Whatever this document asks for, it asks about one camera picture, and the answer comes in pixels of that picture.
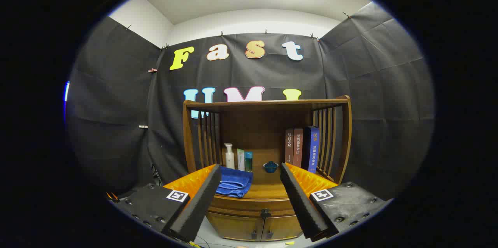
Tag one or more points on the wooden drawer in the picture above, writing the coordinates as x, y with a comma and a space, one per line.
241, 205

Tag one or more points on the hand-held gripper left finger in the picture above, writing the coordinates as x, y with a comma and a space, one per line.
198, 205

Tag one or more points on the dark brown book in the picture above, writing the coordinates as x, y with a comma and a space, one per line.
289, 147

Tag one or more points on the light brown book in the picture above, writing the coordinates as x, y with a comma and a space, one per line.
298, 149

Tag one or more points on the white pump bottle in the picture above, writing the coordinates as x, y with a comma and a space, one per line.
229, 158

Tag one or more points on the teal capped bottle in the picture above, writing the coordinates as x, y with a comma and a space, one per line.
248, 161

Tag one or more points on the blue lidded teacup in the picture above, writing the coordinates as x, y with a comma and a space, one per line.
270, 167

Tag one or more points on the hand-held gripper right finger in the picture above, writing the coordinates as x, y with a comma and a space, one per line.
301, 205

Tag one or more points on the white green tube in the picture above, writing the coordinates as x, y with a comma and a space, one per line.
241, 160

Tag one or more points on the wooden countertop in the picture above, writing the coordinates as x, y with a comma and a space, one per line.
268, 186

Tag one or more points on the wooden cabinet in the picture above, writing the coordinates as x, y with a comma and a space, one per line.
256, 123

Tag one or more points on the blue book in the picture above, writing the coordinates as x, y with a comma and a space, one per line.
314, 151

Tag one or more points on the wooden cabinet door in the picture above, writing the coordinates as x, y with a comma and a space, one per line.
282, 226
233, 224

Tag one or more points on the blue folded towel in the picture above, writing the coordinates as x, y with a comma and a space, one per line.
235, 182

